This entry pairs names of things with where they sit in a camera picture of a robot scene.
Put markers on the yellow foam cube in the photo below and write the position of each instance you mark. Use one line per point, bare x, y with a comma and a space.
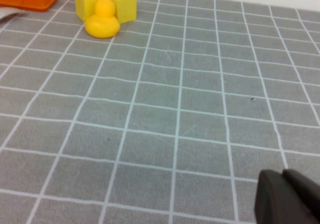
86, 4
126, 7

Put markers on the grey checked tablecloth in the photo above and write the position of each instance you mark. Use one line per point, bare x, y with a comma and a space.
160, 109

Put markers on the white power adapter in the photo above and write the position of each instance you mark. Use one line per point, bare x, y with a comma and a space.
8, 13

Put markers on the yellow rubber duck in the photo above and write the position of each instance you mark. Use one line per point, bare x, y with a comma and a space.
102, 24

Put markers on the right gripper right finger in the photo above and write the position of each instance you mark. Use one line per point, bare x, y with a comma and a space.
307, 199

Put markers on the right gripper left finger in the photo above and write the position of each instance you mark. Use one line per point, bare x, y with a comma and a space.
272, 201

